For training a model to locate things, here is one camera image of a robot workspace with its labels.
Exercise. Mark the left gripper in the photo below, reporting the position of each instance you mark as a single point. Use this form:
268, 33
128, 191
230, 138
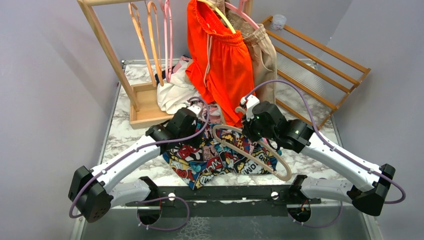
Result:
194, 142

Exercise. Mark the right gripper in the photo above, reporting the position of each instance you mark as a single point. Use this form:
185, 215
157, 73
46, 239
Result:
247, 129

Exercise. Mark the cream hanger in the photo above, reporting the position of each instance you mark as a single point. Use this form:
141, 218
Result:
251, 155

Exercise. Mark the comic print shorts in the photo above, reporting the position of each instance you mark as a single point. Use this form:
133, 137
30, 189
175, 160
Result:
197, 166

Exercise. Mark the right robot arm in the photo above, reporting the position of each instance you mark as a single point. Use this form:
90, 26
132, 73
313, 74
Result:
366, 184

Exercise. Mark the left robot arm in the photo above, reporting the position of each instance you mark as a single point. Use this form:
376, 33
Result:
93, 192

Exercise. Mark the beige shorts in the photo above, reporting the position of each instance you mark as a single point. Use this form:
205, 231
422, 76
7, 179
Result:
262, 52

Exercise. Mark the orange shorts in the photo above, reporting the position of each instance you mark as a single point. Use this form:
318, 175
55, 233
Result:
221, 68

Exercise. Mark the pink hanger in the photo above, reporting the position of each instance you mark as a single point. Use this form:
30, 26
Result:
168, 37
239, 10

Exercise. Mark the yellow hanger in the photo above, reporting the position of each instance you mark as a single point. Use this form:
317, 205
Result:
223, 17

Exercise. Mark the pink hanger right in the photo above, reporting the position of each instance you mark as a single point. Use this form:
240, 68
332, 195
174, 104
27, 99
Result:
239, 10

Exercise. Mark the pink white navy garment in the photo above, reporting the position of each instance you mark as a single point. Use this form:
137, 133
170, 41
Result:
177, 89

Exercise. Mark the wooden clothes rack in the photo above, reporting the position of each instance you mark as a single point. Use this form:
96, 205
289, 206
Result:
142, 111

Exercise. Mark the wooden slatted shelf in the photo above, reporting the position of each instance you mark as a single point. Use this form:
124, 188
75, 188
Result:
325, 77

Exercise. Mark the clear plastic cup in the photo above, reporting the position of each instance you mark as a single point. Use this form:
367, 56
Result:
278, 22

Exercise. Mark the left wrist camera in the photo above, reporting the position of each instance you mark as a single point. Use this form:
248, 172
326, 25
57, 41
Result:
197, 109

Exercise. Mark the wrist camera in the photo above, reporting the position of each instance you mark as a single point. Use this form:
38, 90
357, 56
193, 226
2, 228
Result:
197, 109
248, 103

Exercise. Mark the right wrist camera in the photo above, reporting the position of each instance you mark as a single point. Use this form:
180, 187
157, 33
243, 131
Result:
248, 103

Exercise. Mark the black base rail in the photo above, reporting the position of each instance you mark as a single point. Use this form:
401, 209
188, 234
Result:
227, 201

